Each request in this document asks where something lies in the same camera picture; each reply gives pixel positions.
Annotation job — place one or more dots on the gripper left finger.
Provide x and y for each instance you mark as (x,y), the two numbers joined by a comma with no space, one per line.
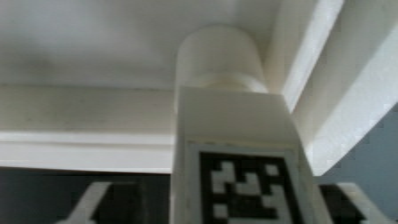
(111,205)

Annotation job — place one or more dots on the white U-shaped fence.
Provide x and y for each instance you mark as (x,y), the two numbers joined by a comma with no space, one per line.
(351,93)

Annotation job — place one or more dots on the white square tabletop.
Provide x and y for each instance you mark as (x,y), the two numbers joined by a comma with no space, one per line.
(88,57)

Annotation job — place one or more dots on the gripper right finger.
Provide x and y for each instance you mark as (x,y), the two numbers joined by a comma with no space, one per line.
(349,205)

